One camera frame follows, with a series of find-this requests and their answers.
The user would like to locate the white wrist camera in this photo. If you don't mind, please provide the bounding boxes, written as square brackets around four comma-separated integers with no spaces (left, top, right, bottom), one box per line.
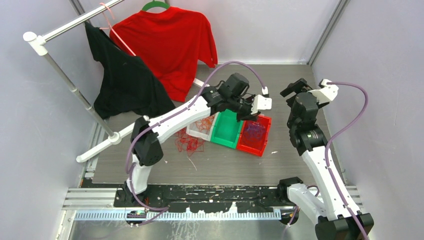
[308,78,339,104]
[251,86,273,115]

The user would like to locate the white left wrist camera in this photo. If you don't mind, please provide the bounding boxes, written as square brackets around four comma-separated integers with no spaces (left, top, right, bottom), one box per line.
[251,86,273,115]

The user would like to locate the cable pile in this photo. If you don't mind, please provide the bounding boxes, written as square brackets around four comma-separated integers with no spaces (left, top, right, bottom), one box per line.
[173,127,206,157]

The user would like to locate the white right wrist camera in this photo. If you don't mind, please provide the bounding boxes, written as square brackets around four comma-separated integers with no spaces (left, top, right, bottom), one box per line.
[308,78,339,104]

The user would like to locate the white slotted cable duct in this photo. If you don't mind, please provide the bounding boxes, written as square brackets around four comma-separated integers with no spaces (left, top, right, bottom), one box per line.
[73,209,282,222]

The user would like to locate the green clothes hanger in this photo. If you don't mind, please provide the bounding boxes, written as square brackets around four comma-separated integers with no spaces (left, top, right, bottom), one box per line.
[141,0,170,12]

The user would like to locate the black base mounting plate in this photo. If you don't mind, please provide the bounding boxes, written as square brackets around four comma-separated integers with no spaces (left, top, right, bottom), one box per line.
[113,184,311,215]

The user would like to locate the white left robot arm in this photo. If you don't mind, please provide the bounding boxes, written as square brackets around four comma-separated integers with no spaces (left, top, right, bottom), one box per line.
[125,73,265,207]

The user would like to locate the black t-shirt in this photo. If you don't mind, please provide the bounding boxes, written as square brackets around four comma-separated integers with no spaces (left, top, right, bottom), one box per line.
[84,22,175,119]

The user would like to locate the white plastic bin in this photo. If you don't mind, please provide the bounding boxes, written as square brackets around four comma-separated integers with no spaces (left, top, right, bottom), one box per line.
[186,113,219,142]

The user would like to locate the red plastic bin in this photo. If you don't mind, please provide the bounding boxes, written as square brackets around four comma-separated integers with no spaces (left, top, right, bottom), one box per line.
[236,114,272,157]

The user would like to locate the red t-shirt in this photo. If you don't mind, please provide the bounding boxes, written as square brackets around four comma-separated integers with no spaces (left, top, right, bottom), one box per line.
[109,6,218,102]

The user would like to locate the pink clothes hanger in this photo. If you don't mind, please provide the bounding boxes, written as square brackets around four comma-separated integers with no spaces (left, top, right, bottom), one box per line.
[98,2,137,57]

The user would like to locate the orange cable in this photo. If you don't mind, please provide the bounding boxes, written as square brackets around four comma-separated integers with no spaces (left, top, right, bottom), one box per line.
[195,115,216,133]

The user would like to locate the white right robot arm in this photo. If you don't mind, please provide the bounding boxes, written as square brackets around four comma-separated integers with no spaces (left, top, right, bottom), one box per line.
[277,78,374,240]

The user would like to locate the metal clothes rack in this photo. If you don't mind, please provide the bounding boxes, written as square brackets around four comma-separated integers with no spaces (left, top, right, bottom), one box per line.
[23,0,154,163]

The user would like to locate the green plastic bin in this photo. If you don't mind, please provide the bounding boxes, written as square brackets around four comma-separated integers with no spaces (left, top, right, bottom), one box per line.
[210,109,244,149]

